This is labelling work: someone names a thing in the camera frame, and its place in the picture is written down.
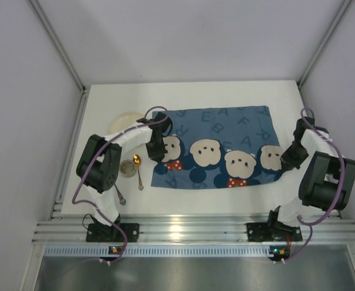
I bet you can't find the cream round plate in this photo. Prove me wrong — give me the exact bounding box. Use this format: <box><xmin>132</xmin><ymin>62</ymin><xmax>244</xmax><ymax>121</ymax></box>
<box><xmin>107</xmin><ymin>112</ymin><xmax>144</xmax><ymax>135</ymax></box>

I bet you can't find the blue cartoon mouse placemat cloth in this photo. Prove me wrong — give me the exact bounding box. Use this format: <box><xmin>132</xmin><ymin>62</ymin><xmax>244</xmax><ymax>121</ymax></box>
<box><xmin>151</xmin><ymin>105</ymin><xmax>284</xmax><ymax>190</ymax></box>

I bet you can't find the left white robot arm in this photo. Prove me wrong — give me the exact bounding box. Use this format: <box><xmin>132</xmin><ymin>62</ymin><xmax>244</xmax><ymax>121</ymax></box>
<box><xmin>71</xmin><ymin>110</ymin><xmax>172</xmax><ymax>228</ymax></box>

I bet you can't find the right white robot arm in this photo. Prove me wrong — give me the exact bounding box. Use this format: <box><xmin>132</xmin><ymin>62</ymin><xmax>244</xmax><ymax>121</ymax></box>
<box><xmin>267</xmin><ymin>117</ymin><xmax>355</xmax><ymax>239</ymax></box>

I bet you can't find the gold spoon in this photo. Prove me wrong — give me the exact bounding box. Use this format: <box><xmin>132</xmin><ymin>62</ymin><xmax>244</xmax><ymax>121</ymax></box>
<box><xmin>133</xmin><ymin>155</ymin><xmax>144</xmax><ymax>191</ymax></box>

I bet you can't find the small glass cup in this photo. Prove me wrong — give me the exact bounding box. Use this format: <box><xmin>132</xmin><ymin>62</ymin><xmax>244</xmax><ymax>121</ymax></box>
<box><xmin>119</xmin><ymin>159</ymin><xmax>137</xmax><ymax>178</ymax></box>

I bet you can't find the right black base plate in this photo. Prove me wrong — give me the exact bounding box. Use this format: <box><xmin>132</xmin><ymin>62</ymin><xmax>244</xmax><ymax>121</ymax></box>
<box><xmin>246</xmin><ymin>222</ymin><xmax>303</xmax><ymax>243</ymax></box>

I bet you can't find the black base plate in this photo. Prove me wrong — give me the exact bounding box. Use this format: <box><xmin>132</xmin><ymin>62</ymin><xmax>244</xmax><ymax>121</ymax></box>
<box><xmin>246</xmin><ymin>222</ymin><xmax>303</xmax><ymax>243</ymax></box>
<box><xmin>85</xmin><ymin>223</ymin><xmax>140</xmax><ymax>243</ymax></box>

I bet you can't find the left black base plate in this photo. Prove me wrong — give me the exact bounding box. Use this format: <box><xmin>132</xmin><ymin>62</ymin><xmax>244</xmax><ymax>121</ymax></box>
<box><xmin>85</xmin><ymin>223</ymin><xmax>140</xmax><ymax>243</ymax></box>

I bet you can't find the slotted grey cable duct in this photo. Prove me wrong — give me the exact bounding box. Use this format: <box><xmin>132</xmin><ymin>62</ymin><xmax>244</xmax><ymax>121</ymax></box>
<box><xmin>44</xmin><ymin>245</ymin><xmax>290</xmax><ymax>258</ymax></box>

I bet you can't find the aluminium mounting rail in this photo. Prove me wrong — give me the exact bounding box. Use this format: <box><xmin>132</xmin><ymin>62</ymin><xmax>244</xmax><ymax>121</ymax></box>
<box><xmin>32</xmin><ymin>215</ymin><xmax>355</xmax><ymax>244</ymax></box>

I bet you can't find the right aluminium frame post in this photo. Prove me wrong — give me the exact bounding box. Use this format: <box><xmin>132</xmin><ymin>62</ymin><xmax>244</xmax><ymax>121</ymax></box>
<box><xmin>297</xmin><ymin>0</ymin><xmax>354</xmax><ymax>89</ymax></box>

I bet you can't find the aluminium frame post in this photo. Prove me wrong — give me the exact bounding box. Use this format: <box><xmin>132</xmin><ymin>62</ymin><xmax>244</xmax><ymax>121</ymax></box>
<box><xmin>27</xmin><ymin>0</ymin><xmax>86</xmax><ymax>93</ymax></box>
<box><xmin>297</xmin><ymin>0</ymin><xmax>354</xmax><ymax>89</ymax></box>

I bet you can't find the left aluminium frame post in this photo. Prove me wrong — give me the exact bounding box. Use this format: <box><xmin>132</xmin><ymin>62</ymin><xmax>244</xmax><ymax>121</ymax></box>
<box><xmin>27</xmin><ymin>0</ymin><xmax>86</xmax><ymax>93</ymax></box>

